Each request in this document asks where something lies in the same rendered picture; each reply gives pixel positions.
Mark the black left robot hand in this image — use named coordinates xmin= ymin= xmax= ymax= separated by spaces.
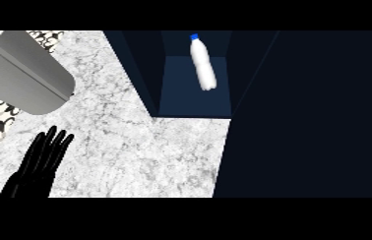
xmin=0 ymin=125 xmax=75 ymax=199

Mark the dark blue open cabinet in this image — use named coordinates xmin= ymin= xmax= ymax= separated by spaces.
xmin=102 ymin=30 xmax=282 ymax=118

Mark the white plastic water bottle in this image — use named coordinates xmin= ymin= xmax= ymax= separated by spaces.
xmin=189 ymin=32 xmax=218 ymax=91

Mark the dark blue cabinet door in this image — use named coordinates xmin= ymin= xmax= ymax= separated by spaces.
xmin=211 ymin=30 xmax=372 ymax=199

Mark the grey rounded appliance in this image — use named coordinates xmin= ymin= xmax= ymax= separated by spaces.
xmin=0 ymin=30 xmax=77 ymax=116

